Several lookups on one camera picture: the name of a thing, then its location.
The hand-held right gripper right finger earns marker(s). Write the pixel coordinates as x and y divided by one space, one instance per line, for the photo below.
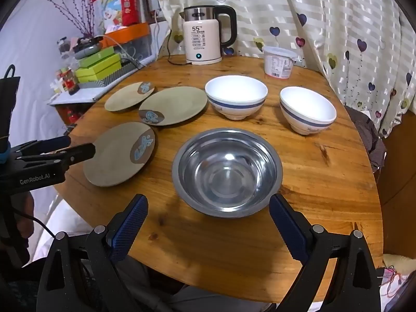
286 227

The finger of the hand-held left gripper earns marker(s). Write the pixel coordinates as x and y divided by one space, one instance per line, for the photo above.
58 143
81 152

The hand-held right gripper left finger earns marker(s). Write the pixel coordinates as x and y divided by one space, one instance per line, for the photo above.
130 227

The olive plate with blue motif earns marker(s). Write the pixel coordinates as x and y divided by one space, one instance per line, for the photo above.
113 159
177 104
125 99

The stainless steel bowl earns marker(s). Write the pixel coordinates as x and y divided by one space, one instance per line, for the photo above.
227 172

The white bowl with blue stripe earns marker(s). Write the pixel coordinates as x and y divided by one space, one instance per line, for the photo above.
308 107
236 91

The person's left hand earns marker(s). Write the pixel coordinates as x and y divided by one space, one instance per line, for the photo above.
24 214

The black binder clip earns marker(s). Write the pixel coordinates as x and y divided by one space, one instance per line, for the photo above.
70 129

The red items under shelf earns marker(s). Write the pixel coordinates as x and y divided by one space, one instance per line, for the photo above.
73 114

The white shelf board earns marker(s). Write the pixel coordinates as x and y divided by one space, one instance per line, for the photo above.
84 94

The small red figurines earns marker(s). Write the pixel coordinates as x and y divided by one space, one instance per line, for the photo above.
66 79

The small lime green box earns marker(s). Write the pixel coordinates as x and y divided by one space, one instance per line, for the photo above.
87 78

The black white striped box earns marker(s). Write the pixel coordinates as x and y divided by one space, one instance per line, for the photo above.
113 73

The large lime green box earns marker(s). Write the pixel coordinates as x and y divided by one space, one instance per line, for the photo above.
100 64

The small glass jar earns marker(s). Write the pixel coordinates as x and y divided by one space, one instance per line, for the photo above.
64 48

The person's grey trousers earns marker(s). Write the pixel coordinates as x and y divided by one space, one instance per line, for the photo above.
195 299

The dark green flat box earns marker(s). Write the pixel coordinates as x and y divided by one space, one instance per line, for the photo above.
100 53

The grey handheld device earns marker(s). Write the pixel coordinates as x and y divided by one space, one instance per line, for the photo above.
86 47

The pink patterned fabric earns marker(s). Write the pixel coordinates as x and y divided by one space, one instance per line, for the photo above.
391 281

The brown cloth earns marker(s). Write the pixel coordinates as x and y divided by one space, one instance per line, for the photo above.
365 136

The purple dried flower branches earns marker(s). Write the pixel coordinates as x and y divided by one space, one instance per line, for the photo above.
76 16

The clear box with orange lid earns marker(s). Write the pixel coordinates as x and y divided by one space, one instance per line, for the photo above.
130 34

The cream electric kettle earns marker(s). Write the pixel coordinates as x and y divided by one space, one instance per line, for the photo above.
201 44

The white plastic tub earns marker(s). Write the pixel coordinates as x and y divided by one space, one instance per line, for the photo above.
279 65

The heart print curtain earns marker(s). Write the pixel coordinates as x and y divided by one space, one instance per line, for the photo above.
325 39

